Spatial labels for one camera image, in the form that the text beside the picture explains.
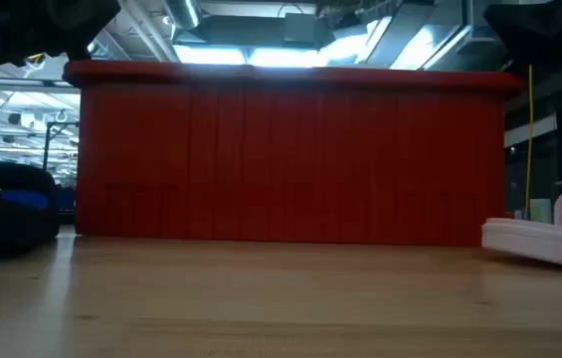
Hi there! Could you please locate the pink slide sandal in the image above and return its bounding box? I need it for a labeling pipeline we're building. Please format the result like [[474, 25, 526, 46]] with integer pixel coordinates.
[[480, 184, 562, 270]]

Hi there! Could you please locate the black metal rack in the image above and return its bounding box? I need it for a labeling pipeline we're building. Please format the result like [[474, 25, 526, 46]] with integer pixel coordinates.
[[41, 120, 81, 173]]

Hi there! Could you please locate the red plastic bin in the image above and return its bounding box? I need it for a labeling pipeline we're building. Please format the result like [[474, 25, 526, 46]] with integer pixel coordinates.
[[63, 59, 524, 249]]

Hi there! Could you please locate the silver ventilation duct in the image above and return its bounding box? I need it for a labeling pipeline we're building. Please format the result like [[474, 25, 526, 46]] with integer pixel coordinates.
[[163, 0, 203, 30]]

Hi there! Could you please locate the black slide sandal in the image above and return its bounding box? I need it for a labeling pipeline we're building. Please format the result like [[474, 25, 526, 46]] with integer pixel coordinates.
[[0, 157, 62, 253]]

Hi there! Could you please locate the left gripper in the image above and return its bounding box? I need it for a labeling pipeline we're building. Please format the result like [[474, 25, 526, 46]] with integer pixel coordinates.
[[44, 0, 121, 62]]

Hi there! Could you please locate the yellow cable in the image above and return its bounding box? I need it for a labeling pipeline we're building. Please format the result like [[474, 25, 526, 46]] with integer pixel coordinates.
[[522, 63, 535, 221]]

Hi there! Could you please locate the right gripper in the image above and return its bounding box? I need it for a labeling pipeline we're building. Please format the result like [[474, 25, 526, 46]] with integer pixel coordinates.
[[482, 0, 562, 66]]

